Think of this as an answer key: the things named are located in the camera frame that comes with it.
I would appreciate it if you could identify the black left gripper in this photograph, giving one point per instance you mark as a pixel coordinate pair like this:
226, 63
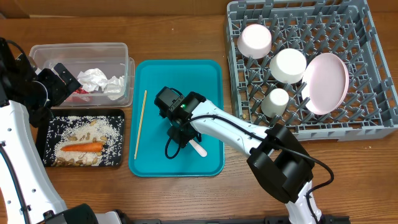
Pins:
64, 90

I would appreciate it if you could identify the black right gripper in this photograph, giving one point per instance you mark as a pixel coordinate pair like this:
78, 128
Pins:
184, 135

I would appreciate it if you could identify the red snack wrapper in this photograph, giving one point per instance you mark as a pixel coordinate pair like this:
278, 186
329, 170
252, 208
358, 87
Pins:
79, 96

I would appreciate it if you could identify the white napkin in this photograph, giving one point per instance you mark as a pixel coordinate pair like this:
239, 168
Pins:
114, 87
92, 79

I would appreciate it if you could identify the wooden chopstick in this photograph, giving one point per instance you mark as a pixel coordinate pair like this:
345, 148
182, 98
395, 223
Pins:
140, 124

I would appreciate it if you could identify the white plastic fork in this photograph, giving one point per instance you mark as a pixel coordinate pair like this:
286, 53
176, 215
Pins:
199, 149

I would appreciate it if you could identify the orange carrot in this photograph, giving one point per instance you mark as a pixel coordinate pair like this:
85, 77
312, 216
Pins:
86, 147

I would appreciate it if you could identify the frosted white cup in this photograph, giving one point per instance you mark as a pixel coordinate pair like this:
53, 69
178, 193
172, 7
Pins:
275, 103

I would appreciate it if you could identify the bowl with rice and nuts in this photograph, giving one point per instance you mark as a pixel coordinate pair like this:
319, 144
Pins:
255, 41

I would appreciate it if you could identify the white bowl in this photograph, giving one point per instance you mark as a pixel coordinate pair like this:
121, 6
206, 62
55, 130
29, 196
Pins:
288, 66

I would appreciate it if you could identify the large white plate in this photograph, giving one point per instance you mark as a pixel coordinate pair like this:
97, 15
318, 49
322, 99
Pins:
326, 82

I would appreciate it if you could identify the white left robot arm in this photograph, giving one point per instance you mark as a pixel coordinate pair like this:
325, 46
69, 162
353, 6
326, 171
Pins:
27, 96

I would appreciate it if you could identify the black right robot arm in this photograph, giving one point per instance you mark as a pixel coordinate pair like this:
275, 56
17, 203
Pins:
278, 161

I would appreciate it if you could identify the grey dishwasher rack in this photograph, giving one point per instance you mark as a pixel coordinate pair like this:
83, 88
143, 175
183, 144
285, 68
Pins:
344, 28

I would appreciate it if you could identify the teal plastic tray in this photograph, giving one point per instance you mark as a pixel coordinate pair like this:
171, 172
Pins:
157, 156

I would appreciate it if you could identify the spilled rice and nuts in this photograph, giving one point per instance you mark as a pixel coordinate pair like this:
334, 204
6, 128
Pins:
84, 140

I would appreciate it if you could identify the clear plastic bin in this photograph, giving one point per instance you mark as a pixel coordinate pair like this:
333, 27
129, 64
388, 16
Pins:
110, 57

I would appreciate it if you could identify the black tray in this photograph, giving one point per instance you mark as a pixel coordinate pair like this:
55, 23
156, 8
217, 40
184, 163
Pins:
40, 124

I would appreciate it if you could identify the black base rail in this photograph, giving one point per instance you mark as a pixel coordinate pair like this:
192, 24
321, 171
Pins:
327, 219

